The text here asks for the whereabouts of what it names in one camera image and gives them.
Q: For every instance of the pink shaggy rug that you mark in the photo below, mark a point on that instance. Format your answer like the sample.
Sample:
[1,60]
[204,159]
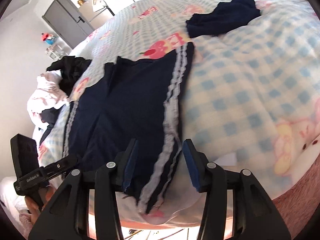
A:
[298,204]

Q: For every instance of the grey door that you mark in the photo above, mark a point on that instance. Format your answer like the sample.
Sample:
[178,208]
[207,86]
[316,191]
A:
[68,22]

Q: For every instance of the red blue wall toy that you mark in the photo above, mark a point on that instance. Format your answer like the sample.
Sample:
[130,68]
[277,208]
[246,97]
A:
[50,39]

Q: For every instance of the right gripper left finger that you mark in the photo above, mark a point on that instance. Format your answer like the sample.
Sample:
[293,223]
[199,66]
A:
[66,214]

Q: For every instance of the navy shorts white stripes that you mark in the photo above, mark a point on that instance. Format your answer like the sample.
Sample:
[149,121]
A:
[135,100]

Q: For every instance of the black clothes pile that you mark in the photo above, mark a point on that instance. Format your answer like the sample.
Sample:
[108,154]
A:
[71,69]

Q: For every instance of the white small wall shelf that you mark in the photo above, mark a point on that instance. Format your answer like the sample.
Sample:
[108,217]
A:
[55,52]

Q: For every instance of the small folded navy garment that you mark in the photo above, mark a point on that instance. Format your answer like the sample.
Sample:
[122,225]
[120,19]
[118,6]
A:
[226,17]

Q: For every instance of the white pink clothes pile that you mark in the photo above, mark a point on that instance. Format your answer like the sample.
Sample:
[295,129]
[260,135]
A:
[47,95]

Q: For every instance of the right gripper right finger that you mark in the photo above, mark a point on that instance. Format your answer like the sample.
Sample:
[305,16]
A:
[254,216]

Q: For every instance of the blue checkered cartoon blanket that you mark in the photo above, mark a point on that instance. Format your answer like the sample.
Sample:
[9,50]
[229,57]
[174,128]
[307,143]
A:
[252,97]

